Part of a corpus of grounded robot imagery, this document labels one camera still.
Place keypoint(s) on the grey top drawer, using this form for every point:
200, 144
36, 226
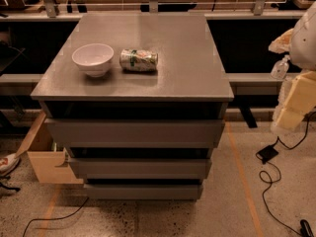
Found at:
135, 133

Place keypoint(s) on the white bowl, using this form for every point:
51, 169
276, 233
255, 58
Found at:
94, 59

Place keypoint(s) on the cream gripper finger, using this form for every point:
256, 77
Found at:
286, 119

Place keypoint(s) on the open cardboard box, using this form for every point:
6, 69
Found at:
49, 163

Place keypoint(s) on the grey drawer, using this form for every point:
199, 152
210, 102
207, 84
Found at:
135, 133
150, 192
107, 168

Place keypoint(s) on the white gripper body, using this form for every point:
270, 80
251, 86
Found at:
305, 44

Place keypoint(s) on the grey drawer cabinet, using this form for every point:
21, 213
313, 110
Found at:
189, 84

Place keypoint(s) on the grey bottom drawer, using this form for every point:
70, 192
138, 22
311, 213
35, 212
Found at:
150, 192

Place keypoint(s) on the white sneaker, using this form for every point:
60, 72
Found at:
8, 163

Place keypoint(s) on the crushed green drink can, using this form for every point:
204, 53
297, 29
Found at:
138, 60

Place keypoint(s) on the black power adapter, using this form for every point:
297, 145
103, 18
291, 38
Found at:
267, 153

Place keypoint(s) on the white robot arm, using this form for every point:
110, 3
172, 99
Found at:
300, 44

